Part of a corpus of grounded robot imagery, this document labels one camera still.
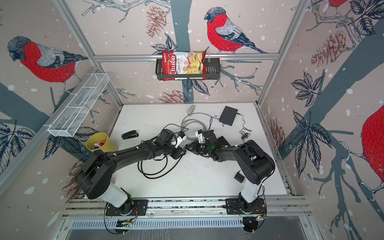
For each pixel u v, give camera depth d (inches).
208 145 29.3
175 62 34.5
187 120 43.2
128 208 26.6
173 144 30.7
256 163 19.1
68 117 29.7
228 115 43.7
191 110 44.7
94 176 17.3
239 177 32.5
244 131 40.4
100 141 34.5
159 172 33.7
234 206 28.8
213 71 36.6
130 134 39.7
